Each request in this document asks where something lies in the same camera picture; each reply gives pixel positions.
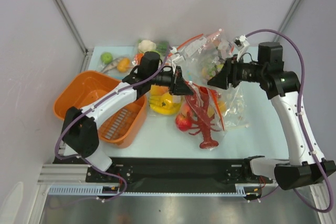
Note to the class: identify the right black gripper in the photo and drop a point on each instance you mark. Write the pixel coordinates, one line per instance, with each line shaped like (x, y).
(232, 71)

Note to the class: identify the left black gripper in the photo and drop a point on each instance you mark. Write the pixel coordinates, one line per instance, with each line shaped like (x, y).
(178, 86)

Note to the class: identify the zip bag with orange seal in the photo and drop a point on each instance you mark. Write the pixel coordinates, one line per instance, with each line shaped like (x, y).
(233, 118)

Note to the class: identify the red plastic lobster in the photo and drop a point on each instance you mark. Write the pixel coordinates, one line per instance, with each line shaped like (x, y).
(195, 110)

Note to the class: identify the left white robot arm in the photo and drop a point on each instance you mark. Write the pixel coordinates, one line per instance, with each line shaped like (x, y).
(80, 127)

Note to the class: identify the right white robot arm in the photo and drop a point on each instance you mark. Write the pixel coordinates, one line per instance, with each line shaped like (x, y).
(306, 162)

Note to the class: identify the dotted clear zip bag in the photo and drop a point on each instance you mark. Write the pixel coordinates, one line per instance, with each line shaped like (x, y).
(204, 56)

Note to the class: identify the yellow bell pepper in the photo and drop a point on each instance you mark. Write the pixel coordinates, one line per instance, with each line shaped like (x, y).
(166, 101)

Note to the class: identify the yellow lemon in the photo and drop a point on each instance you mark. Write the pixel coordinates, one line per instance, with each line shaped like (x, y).
(222, 106)

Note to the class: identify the red apple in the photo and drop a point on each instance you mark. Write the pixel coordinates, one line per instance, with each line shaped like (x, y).
(182, 122)

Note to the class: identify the dark green broccoli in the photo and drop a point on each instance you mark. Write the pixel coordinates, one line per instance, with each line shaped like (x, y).
(162, 46)

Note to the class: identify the orange tomato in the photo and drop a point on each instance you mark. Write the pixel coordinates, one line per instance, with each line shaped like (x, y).
(137, 58)

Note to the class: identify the white cauliflower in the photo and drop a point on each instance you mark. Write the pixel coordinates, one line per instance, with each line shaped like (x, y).
(146, 45)

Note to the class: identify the grey toy fish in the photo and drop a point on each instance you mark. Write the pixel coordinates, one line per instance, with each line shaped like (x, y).
(113, 64)

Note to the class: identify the green apple far left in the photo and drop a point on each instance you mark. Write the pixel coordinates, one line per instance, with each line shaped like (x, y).
(106, 58)

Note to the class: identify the orange plastic basket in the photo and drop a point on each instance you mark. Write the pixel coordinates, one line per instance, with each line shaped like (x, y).
(120, 128)

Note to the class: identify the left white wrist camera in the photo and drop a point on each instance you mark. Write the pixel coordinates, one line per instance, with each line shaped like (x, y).
(175, 58)

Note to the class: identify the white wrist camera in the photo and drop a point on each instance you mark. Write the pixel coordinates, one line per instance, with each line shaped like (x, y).
(175, 58)
(241, 45)

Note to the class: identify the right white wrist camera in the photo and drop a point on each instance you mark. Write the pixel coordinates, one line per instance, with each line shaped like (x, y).
(241, 45)

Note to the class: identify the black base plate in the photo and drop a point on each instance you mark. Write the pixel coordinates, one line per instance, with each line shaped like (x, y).
(178, 175)

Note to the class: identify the aluminium front rail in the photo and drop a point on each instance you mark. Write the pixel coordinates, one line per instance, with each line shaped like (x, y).
(63, 174)

